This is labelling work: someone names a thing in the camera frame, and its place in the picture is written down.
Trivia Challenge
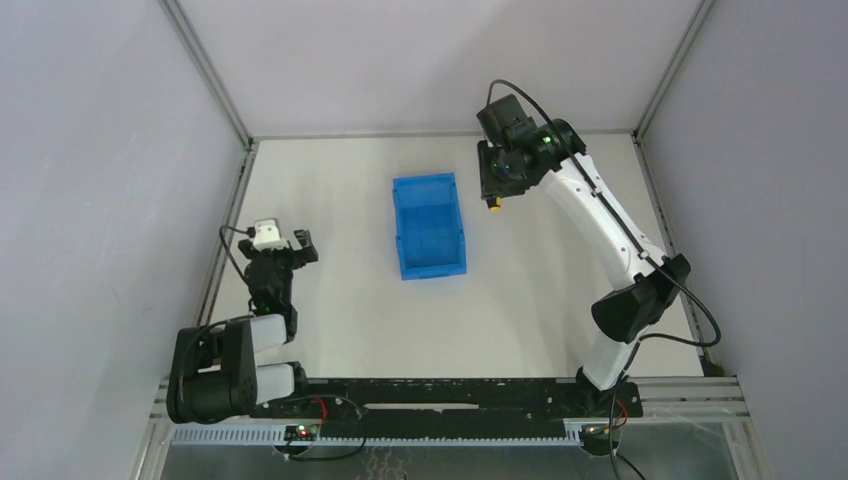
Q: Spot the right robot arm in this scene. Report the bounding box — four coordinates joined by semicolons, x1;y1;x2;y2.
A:
477;94;691;392

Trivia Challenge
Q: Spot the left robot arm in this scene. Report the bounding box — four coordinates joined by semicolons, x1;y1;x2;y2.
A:
166;221;319;424

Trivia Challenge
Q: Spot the blue plastic bin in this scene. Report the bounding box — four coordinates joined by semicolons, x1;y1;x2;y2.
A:
392;173;467;281

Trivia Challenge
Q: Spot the left circuit board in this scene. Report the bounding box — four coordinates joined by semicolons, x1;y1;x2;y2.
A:
283;424;320;443

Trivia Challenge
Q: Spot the circuit board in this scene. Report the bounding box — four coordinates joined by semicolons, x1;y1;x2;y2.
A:
283;424;320;443
579;426;620;457

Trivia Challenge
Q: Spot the right circuit board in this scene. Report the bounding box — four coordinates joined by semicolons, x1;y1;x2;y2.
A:
579;426;620;457

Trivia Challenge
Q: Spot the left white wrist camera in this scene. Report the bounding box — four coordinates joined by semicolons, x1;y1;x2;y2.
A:
251;218;290;251

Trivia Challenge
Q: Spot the left black camera cable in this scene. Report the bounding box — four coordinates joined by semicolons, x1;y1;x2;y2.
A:
219;225;258;313

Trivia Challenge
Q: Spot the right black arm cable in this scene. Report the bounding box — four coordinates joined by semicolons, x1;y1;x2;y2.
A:
486;79;723;480

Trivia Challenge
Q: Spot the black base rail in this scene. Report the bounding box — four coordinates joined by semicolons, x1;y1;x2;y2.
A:
250;378;644;438

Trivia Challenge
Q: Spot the white cable duct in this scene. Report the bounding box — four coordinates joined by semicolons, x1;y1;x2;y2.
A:
171;424;582;447

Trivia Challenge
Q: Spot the aluminium frame profile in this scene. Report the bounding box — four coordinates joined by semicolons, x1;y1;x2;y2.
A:
158;0;257;326

